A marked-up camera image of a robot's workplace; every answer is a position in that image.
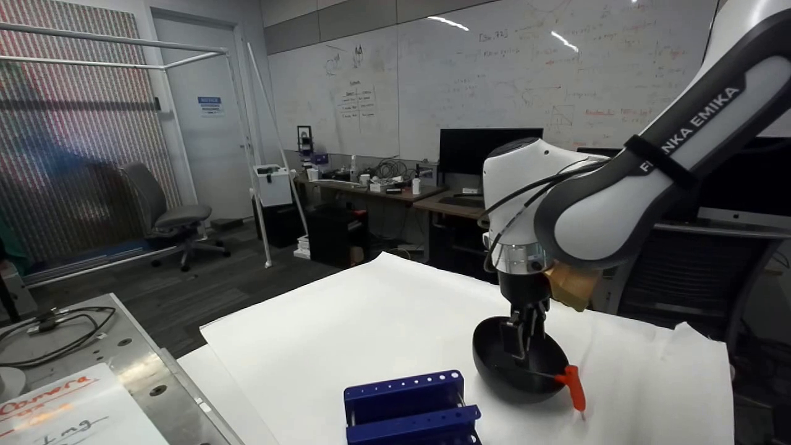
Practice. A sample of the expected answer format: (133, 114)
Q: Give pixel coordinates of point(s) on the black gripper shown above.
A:
(528, 300)

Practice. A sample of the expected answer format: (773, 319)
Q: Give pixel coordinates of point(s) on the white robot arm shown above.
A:
(547, 204)

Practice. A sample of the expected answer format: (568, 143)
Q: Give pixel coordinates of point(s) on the black bowl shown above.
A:
(528, 379)

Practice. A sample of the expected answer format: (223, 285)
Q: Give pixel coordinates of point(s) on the blue plastic rack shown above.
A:
(427, 409)

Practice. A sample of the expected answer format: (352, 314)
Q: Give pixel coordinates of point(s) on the wooden desk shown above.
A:
(434, 201)

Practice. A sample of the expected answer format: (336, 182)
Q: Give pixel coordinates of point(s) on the black computer monitor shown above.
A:
(467, 148)

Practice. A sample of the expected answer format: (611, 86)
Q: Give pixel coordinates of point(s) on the black cabinet under desk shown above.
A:
(339, 236)

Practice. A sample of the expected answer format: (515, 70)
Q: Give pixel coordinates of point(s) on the white table cloth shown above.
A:
(277, 368)

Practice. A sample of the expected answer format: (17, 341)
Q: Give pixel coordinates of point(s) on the white door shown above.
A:
(207, 101)

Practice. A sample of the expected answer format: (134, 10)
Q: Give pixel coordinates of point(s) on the grey office chair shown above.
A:
(170, 225)

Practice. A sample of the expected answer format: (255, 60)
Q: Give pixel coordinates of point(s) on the white pipe frame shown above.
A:
(161, 60)

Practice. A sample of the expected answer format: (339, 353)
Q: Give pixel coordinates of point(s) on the metal base plate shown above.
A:
(90, 373)

